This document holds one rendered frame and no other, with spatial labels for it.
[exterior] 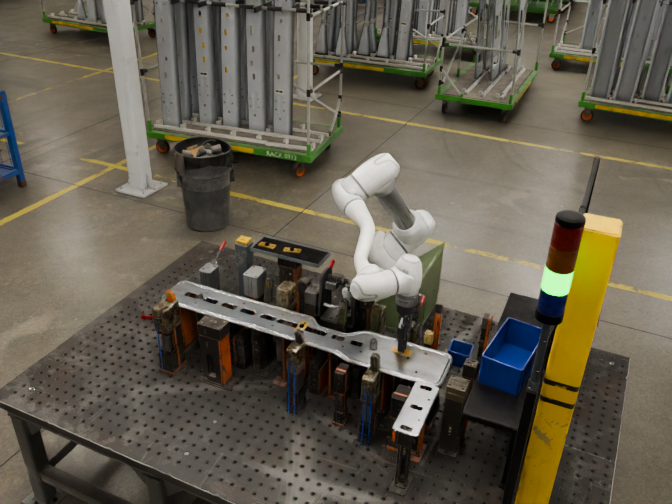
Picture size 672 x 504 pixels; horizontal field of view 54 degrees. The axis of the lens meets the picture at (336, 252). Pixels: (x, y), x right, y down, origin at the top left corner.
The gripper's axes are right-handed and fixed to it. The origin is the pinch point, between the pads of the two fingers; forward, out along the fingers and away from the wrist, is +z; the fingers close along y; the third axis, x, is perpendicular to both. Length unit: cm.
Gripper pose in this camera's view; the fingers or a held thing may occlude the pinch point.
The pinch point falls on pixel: (402, 343)
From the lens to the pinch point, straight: 278.8
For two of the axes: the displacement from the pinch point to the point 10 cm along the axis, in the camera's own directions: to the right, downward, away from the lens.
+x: 9.1, 2.2, -3.4
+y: -4.1, 4.5, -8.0
